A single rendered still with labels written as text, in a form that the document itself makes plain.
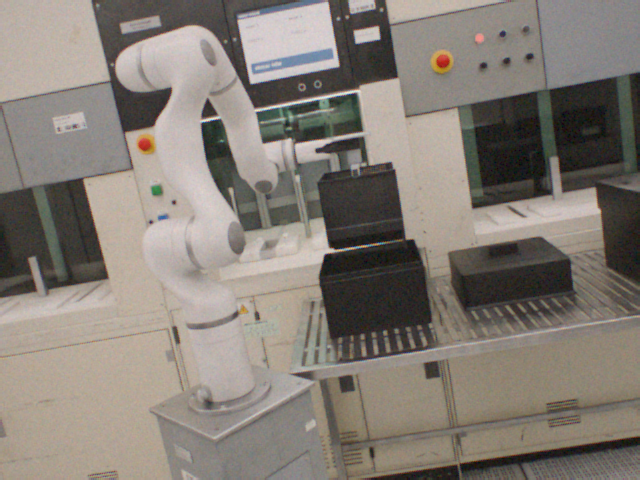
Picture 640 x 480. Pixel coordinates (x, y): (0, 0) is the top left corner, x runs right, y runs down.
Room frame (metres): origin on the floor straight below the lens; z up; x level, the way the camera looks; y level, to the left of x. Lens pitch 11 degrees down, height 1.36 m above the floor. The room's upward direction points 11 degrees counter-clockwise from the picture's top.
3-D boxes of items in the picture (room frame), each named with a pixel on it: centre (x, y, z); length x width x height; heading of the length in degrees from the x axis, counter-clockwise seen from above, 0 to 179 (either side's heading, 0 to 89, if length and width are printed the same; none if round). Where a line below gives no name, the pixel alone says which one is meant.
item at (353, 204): (1.76, -0.13, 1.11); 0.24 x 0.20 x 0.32; 174
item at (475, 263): (1.78, -0.50, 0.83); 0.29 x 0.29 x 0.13; 85
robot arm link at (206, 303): (1.41, 0.30, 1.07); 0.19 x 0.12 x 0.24; 67
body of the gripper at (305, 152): (1.77, -0.03, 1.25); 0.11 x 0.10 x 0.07; 84
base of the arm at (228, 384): (1.40, 0.27, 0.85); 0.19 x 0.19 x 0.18
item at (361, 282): (1.76, -0.13, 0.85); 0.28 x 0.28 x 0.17; 84
